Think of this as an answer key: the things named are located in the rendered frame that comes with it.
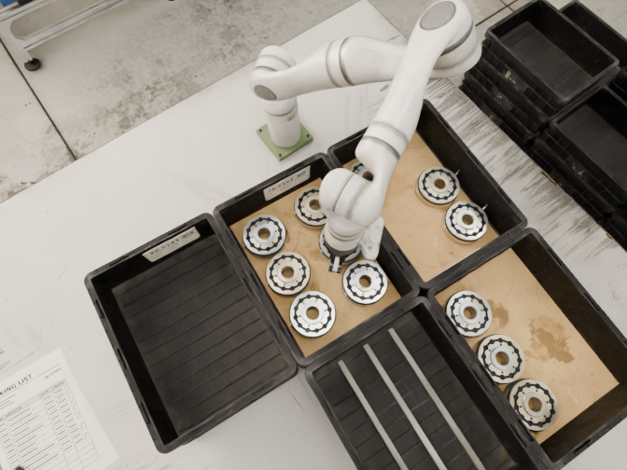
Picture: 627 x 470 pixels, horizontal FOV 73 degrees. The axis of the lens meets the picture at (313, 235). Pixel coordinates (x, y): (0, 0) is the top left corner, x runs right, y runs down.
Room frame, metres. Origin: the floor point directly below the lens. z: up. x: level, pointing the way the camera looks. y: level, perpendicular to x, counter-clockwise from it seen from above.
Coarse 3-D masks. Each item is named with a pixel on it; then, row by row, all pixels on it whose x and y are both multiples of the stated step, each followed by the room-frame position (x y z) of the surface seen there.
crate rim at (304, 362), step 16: (304, 160) 0.49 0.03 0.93; (272, 176) 0.45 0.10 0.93; (256, 192) 0.41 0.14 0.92; (224, 208) 0.36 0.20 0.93; (224, 224) 0.33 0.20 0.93; (384, 240) 0.31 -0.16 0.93; (240, 256) 0.25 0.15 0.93; (256, 288) 0.19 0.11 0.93; (416, 288) 0.20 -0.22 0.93; (400, 304) 0.17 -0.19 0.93; (272, 320) 0.12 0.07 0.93; (368, 320) 0.13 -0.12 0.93; (288, 336) 0.09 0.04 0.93; (352, 336) 0.10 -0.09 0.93; (320, 352) 0.06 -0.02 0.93
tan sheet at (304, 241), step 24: (288, 216) 0.39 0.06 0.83; (240, 240) 0.32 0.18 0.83; (288, 240) 0.33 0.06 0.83; (312, 240) 0.33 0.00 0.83; (264, 264) 0.27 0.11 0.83; (312, 264) 0.27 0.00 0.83; (312, 288) 0.21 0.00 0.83; (336, 288) 0.22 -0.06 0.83; (288, 312) 0.15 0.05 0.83; (312, 312) 0.16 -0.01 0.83; (336, 312) 0.16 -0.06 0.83; (360, 312) 0.16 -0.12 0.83; (336, 336) 0.11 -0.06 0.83
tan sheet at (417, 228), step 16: (416, 144) 0.62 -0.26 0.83; (352, 160) 0.56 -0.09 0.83; (400, 160) 0.56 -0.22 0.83; (416, 160) 0.57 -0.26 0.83; (432, 160) 0.57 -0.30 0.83; (400, 176) 0.52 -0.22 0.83; (416, 176) 0.52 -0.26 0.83; (400, 192) 0.47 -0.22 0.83; (384, 208) 0.43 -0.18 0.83; (400, 208) 0.43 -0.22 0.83; (416, 208) 0.43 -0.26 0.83; (432, 208) 0.43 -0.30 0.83; (448, 208) 0.43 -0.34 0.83; (384, 224) 0.38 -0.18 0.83; (400, 224) 0.39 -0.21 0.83; (416, 224) 0.39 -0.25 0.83; (432, 224) 0.39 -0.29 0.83; (400, 240) 0.34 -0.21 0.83; (416, 240) 0.35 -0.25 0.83; (432, 240) 0.35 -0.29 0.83; (448, 240) 0.35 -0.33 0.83; (480, 240) 0.35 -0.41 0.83; (416, 256) 0.30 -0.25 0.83; (432, 256) 0.31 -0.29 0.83; (448, 256) 0.31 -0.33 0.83; (464, 256) 0.31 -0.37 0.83; (432, 272) 0.27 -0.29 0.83
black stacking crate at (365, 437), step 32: (416, 320) 0.15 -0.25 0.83; (352, 352) 0.07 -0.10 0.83; (384, 352) 0.08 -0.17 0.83; (416, 352) 0.08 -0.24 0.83; (448, 352) 0.08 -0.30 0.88; (320, 384) 0.00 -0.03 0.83; (384, 384) 0.01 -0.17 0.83; (416, 384) 0.01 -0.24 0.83; (448, 384) 0.02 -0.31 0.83; (352, 416) -0.06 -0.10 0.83; (384, 416) -0.05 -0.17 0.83; (416, 416) -0.05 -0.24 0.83; (480, 416) -0.05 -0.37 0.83; (384, 448) -0.12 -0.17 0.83; (416, 448) -0.11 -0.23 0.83; (448, 448) -0.11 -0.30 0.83; (480, 448) -0.11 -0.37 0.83; (512, 448) -0.10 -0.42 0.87
